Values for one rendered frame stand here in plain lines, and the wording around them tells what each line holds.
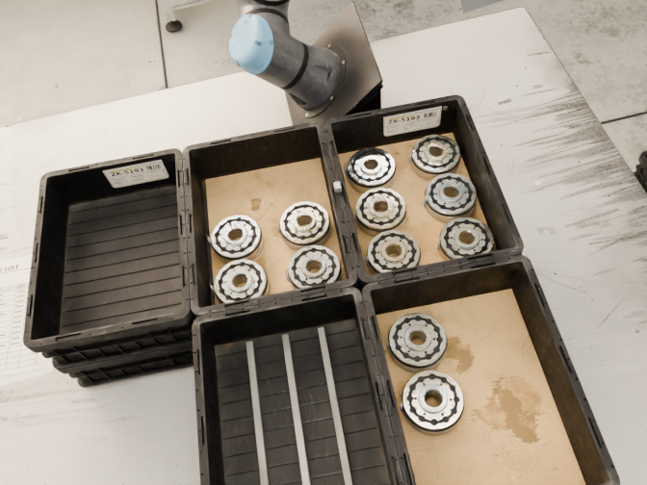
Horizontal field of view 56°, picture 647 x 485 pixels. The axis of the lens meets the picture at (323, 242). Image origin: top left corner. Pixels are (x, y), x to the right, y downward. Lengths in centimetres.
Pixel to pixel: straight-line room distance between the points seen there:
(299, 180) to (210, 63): 167
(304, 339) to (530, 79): 96
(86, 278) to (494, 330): 81
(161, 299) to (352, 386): 42
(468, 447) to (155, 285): 67
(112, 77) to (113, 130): 131
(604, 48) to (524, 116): 137
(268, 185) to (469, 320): 52
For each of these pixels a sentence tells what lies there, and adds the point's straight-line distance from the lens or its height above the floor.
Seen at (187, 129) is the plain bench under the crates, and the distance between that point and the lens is 168.
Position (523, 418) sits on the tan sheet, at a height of 83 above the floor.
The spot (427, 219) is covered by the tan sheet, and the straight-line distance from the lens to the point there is 125.
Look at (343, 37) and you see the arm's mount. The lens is 152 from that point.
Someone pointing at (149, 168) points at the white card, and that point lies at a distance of 135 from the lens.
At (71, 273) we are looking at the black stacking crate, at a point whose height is 83.
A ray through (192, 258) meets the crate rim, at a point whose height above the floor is 93.
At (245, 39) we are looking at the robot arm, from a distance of 140.
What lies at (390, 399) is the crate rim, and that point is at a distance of 99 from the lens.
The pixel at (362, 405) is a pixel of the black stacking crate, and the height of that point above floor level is 83.
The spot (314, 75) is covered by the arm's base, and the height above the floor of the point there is 90.
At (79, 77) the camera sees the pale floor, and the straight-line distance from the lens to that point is 312.
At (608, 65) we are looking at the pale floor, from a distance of 290.
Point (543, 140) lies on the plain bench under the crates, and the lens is 159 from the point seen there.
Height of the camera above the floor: 187
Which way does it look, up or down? 58 degrees down
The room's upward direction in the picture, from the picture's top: 10 degrees counter-clockwise
